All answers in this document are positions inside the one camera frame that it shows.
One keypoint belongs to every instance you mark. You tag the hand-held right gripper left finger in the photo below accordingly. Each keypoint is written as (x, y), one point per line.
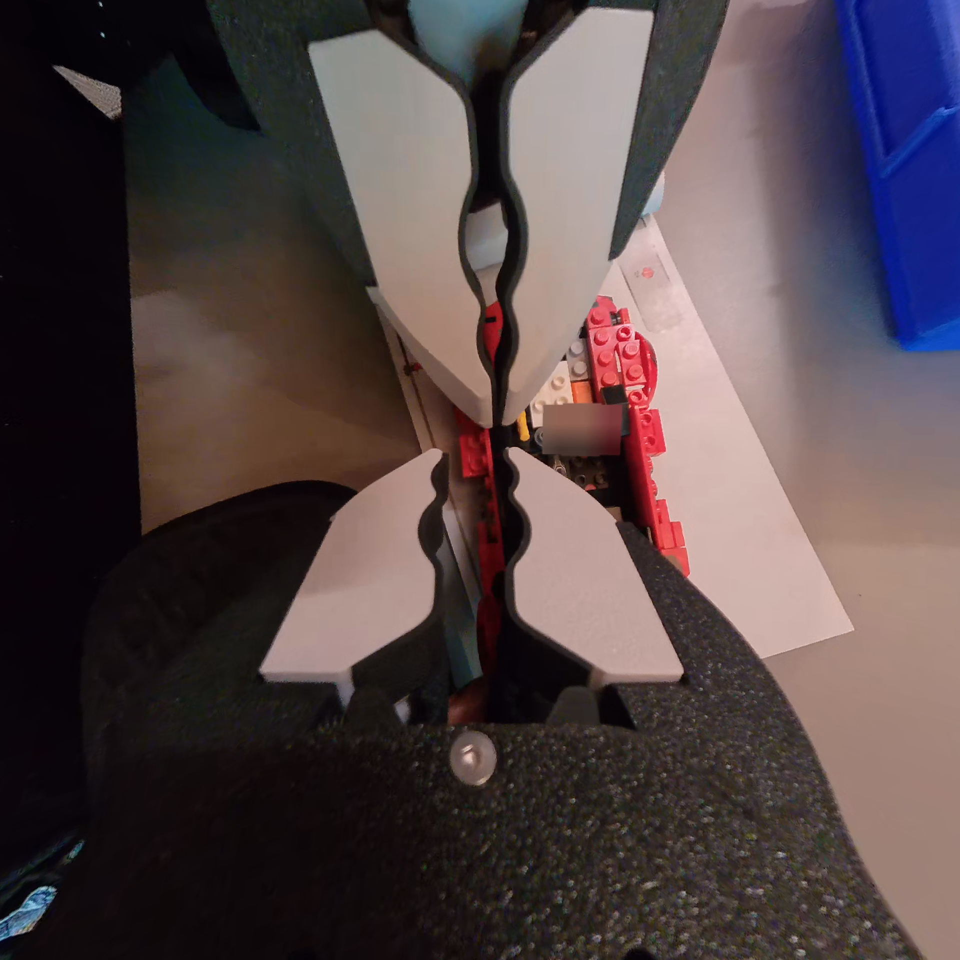
(360, 592)

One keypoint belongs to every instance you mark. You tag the red toy brick car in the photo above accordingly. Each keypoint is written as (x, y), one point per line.
(645, 442)

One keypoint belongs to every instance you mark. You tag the blue patterned cloth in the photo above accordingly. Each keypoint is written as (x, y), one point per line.
(34, 900)

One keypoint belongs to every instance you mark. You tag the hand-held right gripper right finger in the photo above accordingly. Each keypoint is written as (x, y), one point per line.
(592, 592)

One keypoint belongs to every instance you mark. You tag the black dimpled wrist rest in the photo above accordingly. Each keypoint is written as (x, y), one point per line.
(210, 540)

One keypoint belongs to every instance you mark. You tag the blue plastic bin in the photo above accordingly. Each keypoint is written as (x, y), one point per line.
(915, 187)

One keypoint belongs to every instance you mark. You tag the white instruction booklet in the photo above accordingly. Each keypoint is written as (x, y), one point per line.
(750, 562)

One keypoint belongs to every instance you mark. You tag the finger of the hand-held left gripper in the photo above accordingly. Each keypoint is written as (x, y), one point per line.
(577, 187)
(397, 187)

